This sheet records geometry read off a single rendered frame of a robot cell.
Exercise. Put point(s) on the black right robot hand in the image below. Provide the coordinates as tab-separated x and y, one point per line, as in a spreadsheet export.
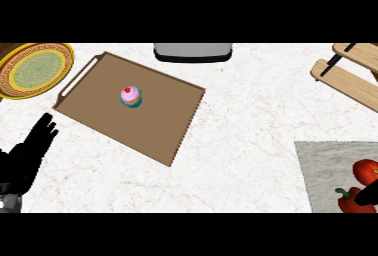
367	196

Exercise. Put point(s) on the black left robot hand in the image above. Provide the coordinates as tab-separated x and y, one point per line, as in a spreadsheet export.
26	151

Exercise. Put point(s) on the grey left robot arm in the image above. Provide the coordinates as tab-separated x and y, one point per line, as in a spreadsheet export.
9	202

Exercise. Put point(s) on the red tomato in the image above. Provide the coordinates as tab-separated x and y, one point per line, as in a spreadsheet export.
364	170

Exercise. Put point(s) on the grey placemat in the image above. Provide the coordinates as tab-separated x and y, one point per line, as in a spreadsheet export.
330	173

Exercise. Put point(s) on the wooden tiered shelf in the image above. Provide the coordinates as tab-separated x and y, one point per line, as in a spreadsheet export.
350	74

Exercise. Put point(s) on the red bell pepper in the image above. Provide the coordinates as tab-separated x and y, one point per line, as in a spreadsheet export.
348	202

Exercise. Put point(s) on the yellow patterned plate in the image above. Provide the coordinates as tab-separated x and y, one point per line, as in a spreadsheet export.
35	70

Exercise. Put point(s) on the brown cutting board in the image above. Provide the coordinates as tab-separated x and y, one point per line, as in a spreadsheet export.
133	105

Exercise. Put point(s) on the pink frosted cupcake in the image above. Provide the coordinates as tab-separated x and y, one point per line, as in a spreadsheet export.
130	96

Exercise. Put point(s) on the grey appliance with black base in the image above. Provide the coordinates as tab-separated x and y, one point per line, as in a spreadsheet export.
192	52

